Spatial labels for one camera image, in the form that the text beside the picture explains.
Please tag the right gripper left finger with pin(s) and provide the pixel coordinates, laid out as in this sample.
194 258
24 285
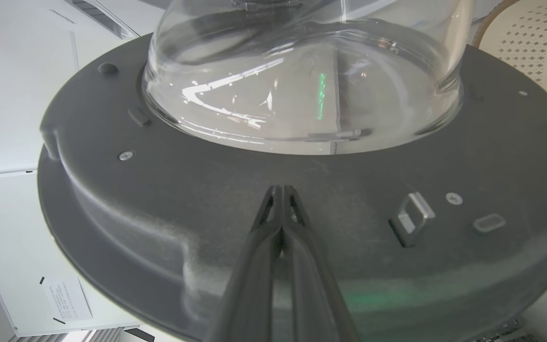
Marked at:
249 294

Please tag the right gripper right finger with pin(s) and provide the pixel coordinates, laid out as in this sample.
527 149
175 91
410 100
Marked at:
316 308

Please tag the dark round glass washer door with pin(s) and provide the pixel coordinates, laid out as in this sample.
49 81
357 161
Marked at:
159 213

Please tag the white front-load washing machine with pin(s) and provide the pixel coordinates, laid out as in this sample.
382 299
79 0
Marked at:
22 95

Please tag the cream perforated laundry basket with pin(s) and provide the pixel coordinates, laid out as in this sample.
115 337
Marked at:
530 38

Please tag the taped white paper note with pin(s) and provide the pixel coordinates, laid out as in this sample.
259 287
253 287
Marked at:
67 299

